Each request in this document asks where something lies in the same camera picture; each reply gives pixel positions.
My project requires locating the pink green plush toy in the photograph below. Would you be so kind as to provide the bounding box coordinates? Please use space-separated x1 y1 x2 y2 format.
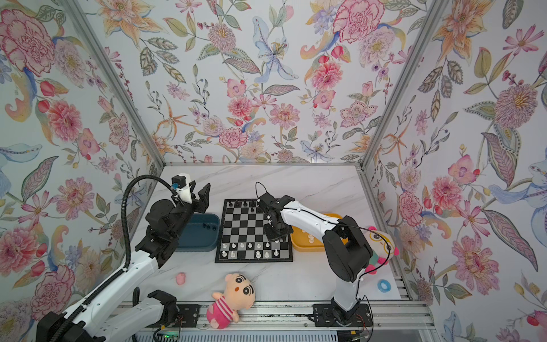
363 227 400 274

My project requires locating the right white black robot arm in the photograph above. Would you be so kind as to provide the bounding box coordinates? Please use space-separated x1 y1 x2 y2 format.
257 192 373 316

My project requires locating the blue ring sticker card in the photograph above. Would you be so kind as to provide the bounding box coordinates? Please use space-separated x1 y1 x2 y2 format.
377 279 401 300

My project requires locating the black corrugated cable hose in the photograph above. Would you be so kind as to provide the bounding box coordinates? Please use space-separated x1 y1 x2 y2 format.
48 174 174 342

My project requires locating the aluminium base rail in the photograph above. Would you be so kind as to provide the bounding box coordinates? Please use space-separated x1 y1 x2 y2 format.
123 301 437 332

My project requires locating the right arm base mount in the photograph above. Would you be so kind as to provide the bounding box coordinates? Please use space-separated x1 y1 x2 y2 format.
309 303 373 329

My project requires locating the teal plastic tray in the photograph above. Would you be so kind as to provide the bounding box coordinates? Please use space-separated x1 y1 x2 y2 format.
176 214 220 252

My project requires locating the black and white chessboard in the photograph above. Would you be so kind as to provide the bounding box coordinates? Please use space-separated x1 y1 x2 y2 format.
215 199 293 264

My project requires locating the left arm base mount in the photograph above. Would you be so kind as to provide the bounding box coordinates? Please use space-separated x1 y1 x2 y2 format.
147 304 201 328

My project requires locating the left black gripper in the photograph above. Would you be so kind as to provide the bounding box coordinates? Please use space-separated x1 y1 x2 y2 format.
167 182 212 241

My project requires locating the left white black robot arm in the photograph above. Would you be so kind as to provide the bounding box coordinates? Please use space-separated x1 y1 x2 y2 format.
36 174 211 341

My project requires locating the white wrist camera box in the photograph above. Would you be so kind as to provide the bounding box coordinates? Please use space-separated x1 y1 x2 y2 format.
172 173 193 204

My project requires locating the small pink eraser toy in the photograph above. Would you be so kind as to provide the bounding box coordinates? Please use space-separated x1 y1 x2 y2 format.
175 272 186 286

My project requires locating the pink striped plush doll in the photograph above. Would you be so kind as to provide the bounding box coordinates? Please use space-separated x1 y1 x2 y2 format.
207 273 256 329

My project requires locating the yellow plastic tray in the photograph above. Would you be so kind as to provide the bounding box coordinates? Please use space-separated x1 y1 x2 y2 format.
291 213 342 252

